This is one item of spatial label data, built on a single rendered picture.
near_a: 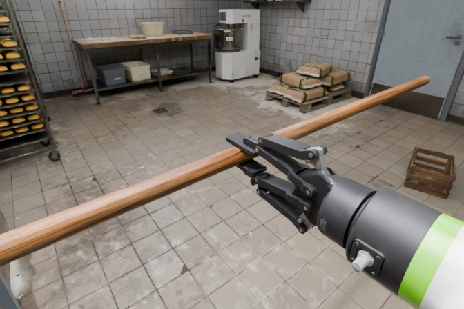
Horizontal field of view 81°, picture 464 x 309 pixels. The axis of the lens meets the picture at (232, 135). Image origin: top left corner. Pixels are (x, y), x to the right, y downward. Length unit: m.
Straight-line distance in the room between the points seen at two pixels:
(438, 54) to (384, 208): 4.22
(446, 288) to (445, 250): 0.03
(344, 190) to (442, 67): 4.20
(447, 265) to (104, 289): 1.72
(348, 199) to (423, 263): 0.08
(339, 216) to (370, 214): 0.03
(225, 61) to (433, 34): 3.21
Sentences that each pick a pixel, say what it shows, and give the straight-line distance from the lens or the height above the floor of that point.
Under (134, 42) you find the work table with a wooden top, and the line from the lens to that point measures 4.70.
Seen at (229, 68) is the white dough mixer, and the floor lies 0.28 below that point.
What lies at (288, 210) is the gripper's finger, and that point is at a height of 1.15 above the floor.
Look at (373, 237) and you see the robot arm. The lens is 0.30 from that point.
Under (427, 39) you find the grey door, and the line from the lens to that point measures 4.52.
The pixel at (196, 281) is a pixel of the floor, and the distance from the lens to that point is 1.75.
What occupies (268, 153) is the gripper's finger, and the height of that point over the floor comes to 1.22.
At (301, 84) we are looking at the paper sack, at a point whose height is 0.37.
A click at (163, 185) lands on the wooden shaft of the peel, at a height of 1.20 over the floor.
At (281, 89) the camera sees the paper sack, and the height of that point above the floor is 0.24.
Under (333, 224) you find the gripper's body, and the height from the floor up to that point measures 1.20.
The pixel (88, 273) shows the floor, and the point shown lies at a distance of 1.96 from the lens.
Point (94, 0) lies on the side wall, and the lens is 5.41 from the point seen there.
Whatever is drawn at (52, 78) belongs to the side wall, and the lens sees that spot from 5.39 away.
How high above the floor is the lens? 1.42
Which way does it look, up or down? 26 degrees down
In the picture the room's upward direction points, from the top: straight up
